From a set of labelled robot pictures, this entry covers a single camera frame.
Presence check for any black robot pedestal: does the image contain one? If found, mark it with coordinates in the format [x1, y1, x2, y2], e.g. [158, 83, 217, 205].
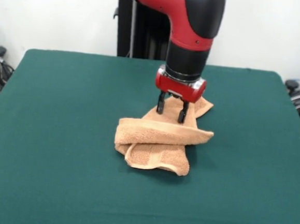
[109, 0, 175, 62]

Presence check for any tan terry towel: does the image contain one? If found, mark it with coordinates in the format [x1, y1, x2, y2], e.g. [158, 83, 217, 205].
[111, 87, 217, 180]

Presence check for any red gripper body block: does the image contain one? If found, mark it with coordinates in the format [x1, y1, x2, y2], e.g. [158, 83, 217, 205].
[153, 64, 209, 104]

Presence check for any dark green table cloth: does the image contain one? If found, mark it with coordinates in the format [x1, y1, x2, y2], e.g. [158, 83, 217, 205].
[0, 46, 300, 224]

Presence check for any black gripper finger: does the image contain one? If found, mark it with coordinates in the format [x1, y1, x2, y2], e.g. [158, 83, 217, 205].
[155, 89, 169, 116]
[177, 98, 191, 125]

